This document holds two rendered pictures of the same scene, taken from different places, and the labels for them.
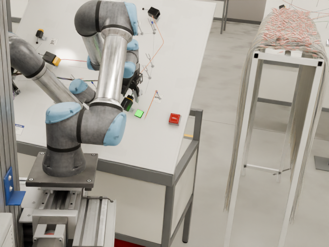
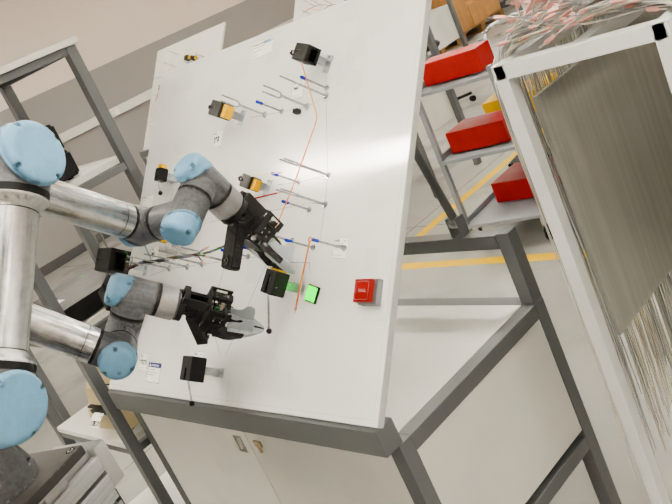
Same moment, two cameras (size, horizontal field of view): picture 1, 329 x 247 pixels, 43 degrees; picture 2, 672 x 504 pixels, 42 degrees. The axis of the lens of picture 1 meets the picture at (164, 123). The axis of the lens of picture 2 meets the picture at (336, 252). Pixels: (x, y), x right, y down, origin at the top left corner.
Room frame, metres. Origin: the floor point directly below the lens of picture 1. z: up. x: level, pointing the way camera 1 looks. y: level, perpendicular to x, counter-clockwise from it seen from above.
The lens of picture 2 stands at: (0.58, -1.05, 1.73)
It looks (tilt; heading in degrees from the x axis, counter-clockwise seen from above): 17 degrees down; 36
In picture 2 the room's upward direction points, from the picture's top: 25 degrees counter-clockwise
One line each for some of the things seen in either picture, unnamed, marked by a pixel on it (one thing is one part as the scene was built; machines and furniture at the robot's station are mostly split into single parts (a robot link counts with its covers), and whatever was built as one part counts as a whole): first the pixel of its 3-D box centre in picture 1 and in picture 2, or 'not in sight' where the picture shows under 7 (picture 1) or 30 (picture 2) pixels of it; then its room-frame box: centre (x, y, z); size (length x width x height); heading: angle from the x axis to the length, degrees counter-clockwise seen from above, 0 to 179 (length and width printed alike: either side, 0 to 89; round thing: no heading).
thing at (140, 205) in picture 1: (116, 202); (338, 496); (1.94, 0.23, 0.60); 0.55 x 0.03 x 0.39; 74
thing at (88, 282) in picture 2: not in sight; (77, 298); (2.38, 1.30, 1.09); 0.35 x 0.33 x 0.07; 74
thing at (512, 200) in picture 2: not in sight; (517, 122); (5.13, 0.73, 0.54); 0.99 x 0.50 x 1.08; 172
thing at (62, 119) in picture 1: (65, 123); not in sight; (1.30, 0.34, 1.33); 0.13 x 0.12 x 0.14; 88
